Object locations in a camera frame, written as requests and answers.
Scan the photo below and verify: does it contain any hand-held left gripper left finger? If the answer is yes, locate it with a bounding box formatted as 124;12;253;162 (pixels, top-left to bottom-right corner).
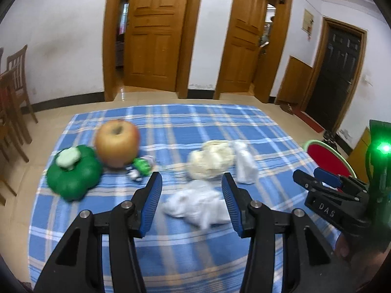
33;171;163;293

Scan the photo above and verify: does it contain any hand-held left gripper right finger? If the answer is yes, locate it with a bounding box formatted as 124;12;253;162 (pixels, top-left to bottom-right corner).
221;172;358;293

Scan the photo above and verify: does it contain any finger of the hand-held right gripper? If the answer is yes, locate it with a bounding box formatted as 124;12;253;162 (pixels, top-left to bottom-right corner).
292;169;340;199
314;167;369;193

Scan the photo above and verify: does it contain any red basin with green rim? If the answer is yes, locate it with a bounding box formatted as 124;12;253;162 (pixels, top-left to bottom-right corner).
305;139;354;179

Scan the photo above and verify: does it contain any white tissue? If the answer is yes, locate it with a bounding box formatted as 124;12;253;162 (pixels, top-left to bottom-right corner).
161;179;232;229

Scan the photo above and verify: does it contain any person's right hand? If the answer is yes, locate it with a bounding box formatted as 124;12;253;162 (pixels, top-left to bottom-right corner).
334;235;358;264

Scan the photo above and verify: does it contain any black sneaker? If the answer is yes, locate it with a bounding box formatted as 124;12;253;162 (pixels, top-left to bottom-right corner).
323;130;340;151

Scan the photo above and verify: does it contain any small green candy wrapper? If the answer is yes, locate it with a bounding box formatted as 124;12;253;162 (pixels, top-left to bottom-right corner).
127;156;155;182

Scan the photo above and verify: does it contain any crumpled white plastic bag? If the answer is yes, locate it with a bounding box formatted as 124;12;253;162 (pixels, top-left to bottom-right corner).
233;140;260;185

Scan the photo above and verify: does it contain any crumpled cream tissue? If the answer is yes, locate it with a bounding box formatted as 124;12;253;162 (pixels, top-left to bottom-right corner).
187;140;236;180

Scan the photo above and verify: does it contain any red doormat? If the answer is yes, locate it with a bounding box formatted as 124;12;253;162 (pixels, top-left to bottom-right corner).
294;110;325;134

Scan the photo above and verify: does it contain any red yellow apple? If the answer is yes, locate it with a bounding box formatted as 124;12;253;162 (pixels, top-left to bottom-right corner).
94;119;141;169

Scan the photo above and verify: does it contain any green toy pepper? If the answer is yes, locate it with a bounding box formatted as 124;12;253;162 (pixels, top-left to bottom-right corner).
46;145;103;202

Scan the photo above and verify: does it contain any blue plaid tablecloth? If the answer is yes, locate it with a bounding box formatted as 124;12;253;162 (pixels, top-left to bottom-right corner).
28;104;347;293

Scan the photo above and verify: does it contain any black entrance door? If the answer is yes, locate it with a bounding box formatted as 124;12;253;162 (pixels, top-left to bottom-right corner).
305;25;363;132

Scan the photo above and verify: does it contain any low wooden cabinet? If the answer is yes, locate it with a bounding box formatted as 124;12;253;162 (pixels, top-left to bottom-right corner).
276;55;314;108

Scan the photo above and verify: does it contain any wooden panel door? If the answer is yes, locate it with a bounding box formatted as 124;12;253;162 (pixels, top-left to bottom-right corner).
217;0;270;94
123;0;194;93

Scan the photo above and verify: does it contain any wooden chair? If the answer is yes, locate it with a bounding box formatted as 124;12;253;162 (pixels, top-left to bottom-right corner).
0;66;33;197
5;44;39;125

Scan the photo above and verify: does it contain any wall fuse box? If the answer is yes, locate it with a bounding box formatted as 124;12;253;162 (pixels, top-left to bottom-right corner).
301;8;316;42

